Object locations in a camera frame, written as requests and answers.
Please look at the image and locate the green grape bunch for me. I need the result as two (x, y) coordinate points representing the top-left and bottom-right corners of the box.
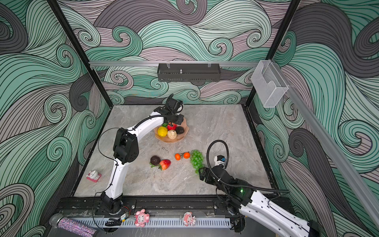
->
(190, 150), (204, 174)

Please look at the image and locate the pink haired doll toy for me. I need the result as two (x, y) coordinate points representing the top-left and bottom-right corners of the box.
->
(183, 211), (196, 227)

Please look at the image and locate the yellow lemon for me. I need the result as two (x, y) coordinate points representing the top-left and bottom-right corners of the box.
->
(157, 126), (168, 137)

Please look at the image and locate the dark avocado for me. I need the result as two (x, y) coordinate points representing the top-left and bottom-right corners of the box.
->
(175, 126), (185, 135)

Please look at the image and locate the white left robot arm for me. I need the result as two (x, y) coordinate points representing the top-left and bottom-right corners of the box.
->
(100, 111), (184, 215)

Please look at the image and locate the black corner frame post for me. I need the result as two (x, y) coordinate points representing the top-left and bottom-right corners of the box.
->
(246, 1), (300, 108)
(47, 0), (113, 109)

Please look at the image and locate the white slotted cable duct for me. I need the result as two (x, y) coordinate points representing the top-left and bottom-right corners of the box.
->
(72, 217), (232, 229)

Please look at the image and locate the white figurine on pink base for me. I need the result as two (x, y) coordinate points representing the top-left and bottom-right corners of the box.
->
(86, 170), (102, 183)

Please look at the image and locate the pink scalloped fruit bowl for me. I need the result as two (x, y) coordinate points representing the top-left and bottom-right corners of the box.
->
(153, 117), (190, 144)

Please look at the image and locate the cream fake garlic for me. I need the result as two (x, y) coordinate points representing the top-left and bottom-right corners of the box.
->
(167, 130), (177, 140)

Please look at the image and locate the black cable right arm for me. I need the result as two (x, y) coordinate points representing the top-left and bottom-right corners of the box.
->
(206, 140), (291, 195)

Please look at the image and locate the dark brown mangosteen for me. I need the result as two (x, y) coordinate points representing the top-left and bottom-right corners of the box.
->
(150, 156), (161, 167)

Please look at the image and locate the glitter purple cylinder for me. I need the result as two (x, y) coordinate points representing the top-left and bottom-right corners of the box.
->
(49, 213), (98, 237)

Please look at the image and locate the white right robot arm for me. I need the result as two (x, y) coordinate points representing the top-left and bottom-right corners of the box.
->
(198, 166), (320, 237)

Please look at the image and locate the aluminium rail back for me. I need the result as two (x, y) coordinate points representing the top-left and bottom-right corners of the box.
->
(89, 60), (259, 68)

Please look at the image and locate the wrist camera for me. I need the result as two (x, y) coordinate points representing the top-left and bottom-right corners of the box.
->
(166, 98), (183, 114)
(214, 155), (227, 167)

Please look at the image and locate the clear acrylic wall box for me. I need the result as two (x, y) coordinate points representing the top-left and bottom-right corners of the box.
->
(251, 60), (288, 108)

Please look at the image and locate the pink cat toy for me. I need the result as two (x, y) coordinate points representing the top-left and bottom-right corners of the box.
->
(135, 209), (150, 228)

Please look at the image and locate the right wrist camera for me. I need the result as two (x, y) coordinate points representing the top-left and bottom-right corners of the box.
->
(214, 155), (227, 167)

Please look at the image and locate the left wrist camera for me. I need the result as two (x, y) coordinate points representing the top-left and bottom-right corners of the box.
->
(166, 98), (183, 114)

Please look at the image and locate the aluminium rail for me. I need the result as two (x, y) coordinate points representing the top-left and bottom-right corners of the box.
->
(89, 60), (259, 68)
(273, 62), (379, 227)

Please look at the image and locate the aluminium rail right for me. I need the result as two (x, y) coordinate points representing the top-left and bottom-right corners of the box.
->
(273, 62), (379, 227)

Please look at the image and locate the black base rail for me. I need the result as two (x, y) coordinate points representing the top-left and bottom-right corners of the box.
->
(56, 194), (292, 218)

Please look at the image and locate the black wall tray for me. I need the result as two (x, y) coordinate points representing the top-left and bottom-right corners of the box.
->
(157, 63), (221, 83)

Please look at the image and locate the black corner frame post left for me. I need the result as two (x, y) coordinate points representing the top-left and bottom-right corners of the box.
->
(47, 0), (113, 109)

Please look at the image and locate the red fake apple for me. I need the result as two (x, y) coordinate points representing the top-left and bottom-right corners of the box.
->
(167, 122), (177, 130)

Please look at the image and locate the black corner frame post right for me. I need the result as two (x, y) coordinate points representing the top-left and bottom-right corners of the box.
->
(246, 1), (300, 108)

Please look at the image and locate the orange tomato right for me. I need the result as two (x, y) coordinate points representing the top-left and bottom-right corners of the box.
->
(183, 152), (191, 159)

